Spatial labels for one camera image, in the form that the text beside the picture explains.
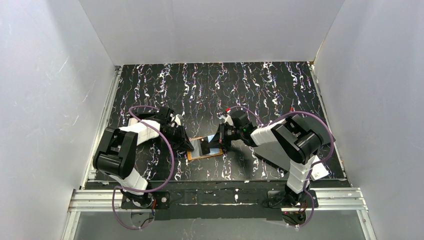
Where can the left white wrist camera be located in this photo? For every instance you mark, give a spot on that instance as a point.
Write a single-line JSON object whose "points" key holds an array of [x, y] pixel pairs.
{"points": [[176, 120]]}

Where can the black flat slab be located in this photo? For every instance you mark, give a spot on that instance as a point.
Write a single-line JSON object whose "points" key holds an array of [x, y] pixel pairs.
{"points": [[275, 156]]}

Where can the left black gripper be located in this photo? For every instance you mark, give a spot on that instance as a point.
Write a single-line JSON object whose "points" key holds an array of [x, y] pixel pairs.
{"points": [[180, 136]]}

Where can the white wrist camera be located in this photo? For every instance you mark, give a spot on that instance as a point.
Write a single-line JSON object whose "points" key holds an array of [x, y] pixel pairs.
{"points": [[176, 120], [225, 116]]}

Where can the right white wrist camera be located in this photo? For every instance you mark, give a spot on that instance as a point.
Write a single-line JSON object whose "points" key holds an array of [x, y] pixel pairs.
{"points": [[225, 116]]}

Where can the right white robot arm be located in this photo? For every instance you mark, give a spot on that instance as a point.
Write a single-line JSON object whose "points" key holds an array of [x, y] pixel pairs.
{"points": [[292, 142]]}

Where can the orange card holder wallet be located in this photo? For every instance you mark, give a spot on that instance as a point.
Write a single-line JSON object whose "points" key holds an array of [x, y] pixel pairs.
{"points": [[196, 154]]}

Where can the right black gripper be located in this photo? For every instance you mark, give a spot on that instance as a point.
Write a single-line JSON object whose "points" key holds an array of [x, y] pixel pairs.
{"points": [[224, 136]]}

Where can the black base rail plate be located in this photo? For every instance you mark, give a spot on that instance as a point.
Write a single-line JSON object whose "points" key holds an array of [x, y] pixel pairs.
{"points": [[257, 199]]}

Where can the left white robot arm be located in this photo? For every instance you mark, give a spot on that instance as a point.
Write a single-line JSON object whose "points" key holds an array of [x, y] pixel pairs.
{"points": [[115, 155]]}

